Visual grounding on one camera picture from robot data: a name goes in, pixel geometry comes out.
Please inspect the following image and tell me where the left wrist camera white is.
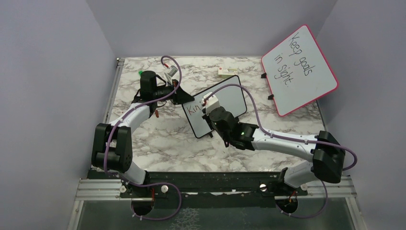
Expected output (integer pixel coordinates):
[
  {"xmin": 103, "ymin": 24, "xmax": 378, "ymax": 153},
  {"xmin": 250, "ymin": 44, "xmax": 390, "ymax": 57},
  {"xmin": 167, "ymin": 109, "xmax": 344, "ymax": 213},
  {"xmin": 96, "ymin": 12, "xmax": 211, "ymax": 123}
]
[{"xmin": 163, "ymin": 66, "xmax": 178, "ymax": 85}]

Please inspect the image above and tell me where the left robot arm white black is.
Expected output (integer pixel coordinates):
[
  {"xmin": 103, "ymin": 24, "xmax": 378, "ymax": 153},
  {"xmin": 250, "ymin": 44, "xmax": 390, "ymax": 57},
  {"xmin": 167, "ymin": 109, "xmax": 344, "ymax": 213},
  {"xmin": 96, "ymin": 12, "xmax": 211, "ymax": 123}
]
[{"xmin": 91, "ymin": 66, "xmax": 194, "ymax": 197}]

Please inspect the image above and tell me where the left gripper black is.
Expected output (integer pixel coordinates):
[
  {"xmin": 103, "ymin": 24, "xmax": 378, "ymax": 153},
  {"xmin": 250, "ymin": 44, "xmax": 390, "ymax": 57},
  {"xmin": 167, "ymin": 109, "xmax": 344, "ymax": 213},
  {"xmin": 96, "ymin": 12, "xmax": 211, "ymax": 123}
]
[{"xmin": 153, "ymin": 79, "xmax": 195, "ymax": 105}]

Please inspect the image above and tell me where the black framed small whiteboard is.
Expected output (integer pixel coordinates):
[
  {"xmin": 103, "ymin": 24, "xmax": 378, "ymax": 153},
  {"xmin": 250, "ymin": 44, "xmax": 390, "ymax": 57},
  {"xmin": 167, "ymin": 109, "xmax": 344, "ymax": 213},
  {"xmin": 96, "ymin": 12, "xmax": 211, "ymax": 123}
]
[{"xmin": 182, "ymin": 75, "xmax": 247, "ymax": 138}]

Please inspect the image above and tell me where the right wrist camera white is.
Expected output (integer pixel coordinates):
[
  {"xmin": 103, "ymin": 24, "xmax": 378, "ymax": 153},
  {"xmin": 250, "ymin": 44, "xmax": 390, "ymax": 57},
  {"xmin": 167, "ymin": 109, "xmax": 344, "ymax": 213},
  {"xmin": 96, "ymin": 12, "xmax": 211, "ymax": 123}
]
[{"xmin": 201, "ymin": 92, "xmax": 220, "ymax": 115}]

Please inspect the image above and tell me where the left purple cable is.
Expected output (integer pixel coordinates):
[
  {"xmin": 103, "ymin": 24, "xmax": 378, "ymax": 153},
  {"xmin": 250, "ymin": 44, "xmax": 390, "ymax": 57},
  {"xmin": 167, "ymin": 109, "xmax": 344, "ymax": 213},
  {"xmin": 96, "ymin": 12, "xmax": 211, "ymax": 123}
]
[{"xmin": 104, "ymin": 56, "xmax": 183, "ymax": 222}]

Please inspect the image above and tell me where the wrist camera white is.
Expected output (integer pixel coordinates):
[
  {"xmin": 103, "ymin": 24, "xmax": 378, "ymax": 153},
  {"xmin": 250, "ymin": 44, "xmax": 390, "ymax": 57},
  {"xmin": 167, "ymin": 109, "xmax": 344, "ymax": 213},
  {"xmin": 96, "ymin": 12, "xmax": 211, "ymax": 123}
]
[
  {"xmin": 201, "ymin": 92, "xmax": 220, "ymax": 115},
  {"xmin": 163, "ymin": 66, "xmax": 178, "ymax": 85}
]

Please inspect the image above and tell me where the pink framed whiteboard with text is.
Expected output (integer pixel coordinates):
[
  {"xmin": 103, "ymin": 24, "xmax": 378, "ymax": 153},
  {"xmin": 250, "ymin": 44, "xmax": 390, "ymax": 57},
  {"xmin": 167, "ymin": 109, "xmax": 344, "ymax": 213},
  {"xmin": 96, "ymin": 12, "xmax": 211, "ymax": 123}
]
[{"xmin": 260, "ymin": 24, "xmax": 339, "ymax": 116}]

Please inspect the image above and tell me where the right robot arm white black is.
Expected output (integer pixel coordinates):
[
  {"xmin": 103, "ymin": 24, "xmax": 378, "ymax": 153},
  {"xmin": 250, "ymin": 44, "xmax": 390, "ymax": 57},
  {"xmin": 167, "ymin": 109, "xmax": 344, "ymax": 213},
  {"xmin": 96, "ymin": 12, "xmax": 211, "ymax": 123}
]
[{"xmin": 203, "ymin": 106, "xmax": 345, "ymax": 195}]

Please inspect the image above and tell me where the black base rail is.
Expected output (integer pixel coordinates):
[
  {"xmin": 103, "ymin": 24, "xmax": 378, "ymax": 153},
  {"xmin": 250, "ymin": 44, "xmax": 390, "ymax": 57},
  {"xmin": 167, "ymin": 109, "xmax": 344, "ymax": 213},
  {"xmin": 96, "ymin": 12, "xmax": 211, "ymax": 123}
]
[{"xmin": 87, "ymin": 170, "xmax": 308, "ymax": 210}]

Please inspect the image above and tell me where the green white eraser box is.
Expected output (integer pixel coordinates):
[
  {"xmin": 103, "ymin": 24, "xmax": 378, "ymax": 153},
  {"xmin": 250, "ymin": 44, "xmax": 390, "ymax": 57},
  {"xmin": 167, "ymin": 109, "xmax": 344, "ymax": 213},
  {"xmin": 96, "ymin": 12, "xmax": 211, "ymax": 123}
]
[{"xmin": 217, "ymin": 67, "xmax": 238, "ymax": 79}]

